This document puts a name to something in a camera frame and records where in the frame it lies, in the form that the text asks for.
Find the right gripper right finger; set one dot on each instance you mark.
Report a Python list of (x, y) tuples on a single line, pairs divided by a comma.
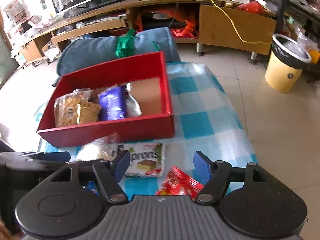
[(215, 174)]

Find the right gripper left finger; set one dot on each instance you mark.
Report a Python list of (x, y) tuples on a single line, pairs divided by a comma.
[(109, 174)]

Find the gold snack packet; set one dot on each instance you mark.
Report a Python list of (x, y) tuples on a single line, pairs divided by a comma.
[(87, 112)]

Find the purple wafer biscuit packet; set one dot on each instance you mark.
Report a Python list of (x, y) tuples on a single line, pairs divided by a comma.
[(112, 102)]

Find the clear yellow noodle snack bag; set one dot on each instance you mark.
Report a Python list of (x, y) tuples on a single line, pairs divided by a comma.
[(66, 107)]

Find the red white snack packet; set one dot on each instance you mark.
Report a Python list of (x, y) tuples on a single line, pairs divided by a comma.
[(132, 105)]

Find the blue white snack bag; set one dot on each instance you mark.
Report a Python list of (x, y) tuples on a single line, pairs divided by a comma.
[(90, 186)]

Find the clear pale cake packet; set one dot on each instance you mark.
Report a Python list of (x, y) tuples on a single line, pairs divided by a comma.
[(101, 148)]

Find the Kaprons wafer packet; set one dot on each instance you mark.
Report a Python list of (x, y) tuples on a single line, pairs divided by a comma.
[(147, 159)]

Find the red cardboard box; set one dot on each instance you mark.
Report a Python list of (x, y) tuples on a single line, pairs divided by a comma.
[(150, 87)]

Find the blue rolled blanket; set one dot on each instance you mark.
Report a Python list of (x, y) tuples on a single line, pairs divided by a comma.
[(84, 53)]

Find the yellow trash bin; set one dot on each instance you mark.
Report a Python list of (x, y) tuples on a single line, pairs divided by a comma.
[(286, 63)]

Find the wooden TV cabinet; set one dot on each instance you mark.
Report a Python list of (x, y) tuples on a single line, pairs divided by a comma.
[(221, 23)]

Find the orange plastic bag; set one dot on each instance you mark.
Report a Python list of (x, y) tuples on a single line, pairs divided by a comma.
[(181, 19)]

